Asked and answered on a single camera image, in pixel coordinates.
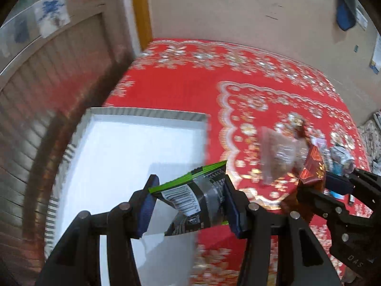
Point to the shiny red foil snack packet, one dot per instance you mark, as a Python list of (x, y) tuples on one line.
[(312, 176)]

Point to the clear bag of brown snacks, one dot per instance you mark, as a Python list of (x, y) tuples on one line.
[(280, 155)]

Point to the black green snack packet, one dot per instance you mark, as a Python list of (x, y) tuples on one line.
[(198, 196)]

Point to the light blue candy wrapper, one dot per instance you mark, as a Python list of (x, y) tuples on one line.
[(343, 161)]

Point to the floral fabric sofa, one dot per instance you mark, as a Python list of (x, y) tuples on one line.
[(370, 135)]

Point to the red floral tablecloth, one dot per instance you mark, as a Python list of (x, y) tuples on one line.
[(241, 90)]

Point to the white striped storage box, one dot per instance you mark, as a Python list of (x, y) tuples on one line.
[(112, 153)]

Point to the wall calendar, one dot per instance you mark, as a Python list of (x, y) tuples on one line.
[(375, 63)]

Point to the blue bag on wall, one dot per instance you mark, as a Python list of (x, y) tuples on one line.
[(346, 14)]

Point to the yellow door frame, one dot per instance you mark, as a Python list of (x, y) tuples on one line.
[(143, 23)]

